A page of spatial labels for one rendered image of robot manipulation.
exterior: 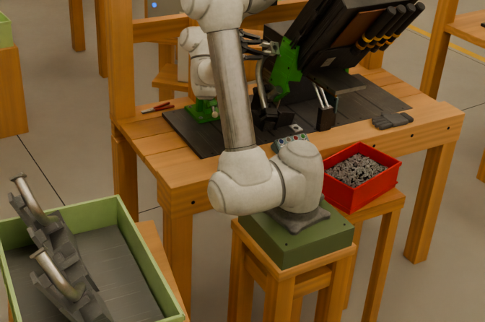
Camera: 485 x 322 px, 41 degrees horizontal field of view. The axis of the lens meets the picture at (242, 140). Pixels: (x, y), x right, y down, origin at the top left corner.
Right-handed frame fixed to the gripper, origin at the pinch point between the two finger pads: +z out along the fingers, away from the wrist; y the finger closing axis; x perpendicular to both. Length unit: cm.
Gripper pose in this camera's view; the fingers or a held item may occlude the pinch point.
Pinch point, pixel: (268, 49)
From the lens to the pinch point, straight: 280.1
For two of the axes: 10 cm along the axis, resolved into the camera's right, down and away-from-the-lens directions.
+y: -1.3, -9.6, 2.5
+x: -5.4, 2.8, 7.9
